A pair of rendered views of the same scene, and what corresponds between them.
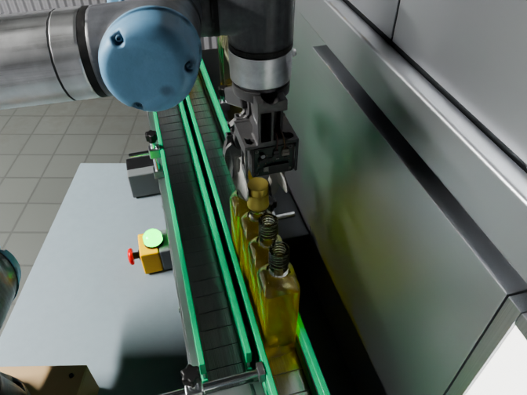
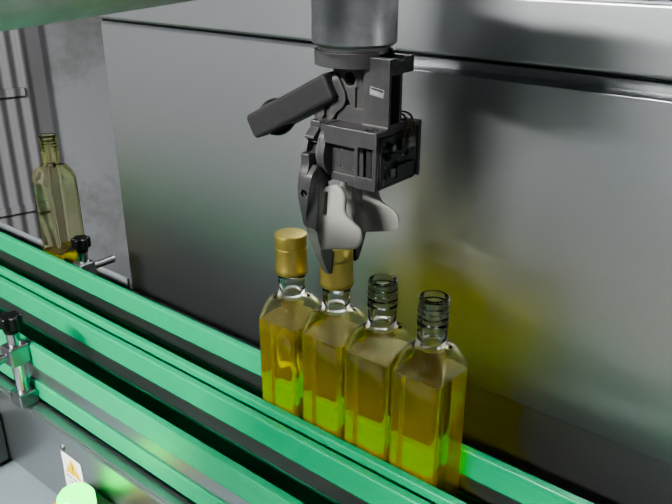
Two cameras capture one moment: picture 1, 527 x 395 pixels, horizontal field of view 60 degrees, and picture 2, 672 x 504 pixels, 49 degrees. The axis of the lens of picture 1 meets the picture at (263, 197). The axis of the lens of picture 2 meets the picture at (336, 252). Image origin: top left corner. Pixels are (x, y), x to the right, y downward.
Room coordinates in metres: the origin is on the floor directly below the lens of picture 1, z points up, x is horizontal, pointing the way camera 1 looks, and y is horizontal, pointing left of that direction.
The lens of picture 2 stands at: (-0.03, 0.40, 1.44)
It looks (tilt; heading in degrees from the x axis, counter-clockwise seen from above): 23 degrees down; 325
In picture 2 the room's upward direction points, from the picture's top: straight up
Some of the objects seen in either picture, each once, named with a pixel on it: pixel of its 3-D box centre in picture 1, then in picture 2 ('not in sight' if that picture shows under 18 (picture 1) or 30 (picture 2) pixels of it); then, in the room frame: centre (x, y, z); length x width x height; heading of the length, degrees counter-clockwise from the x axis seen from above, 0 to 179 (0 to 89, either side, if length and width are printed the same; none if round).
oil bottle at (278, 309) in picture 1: (277, 309); (426, 435); (0.41, -0.02, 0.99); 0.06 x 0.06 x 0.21; 15
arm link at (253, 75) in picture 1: (263, 63); (356, 23); (0.51, 0.00, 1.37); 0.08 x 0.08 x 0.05
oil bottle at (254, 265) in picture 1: (267, 281); (379, 413); (0.47, -0.01, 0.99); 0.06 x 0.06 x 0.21; 16
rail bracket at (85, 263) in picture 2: (231, 106); (96, 271); (1.09, 0.09, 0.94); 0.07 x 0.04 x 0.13; 105
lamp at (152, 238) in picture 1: (152, 237); (76, 499); (0.70, 0.26, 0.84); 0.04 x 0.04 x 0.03
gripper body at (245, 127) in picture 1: (263, 123); (360, 117); (0.50, 0.00, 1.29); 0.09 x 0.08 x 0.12; 16
